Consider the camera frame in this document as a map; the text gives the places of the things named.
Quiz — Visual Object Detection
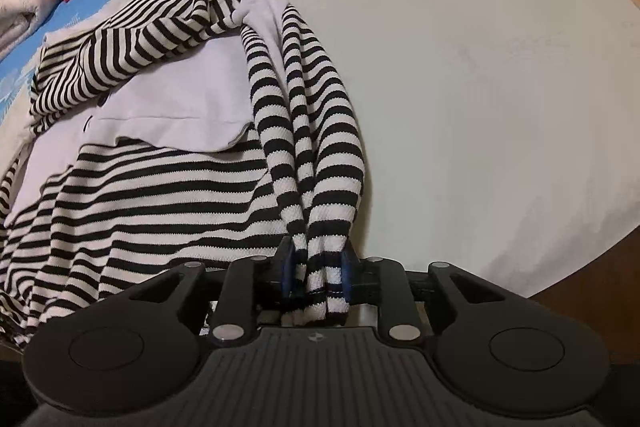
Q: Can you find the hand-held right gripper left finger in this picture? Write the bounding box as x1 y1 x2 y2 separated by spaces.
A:
127 238 297 347

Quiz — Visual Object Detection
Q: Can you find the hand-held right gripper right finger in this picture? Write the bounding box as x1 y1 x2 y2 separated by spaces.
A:
341 242 506 346

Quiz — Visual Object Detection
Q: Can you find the blue white printed bed sheet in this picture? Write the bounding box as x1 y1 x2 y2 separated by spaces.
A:
0 0 640 308

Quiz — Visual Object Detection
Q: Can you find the black white striped hooded garment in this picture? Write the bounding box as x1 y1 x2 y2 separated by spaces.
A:
0 0 367 349

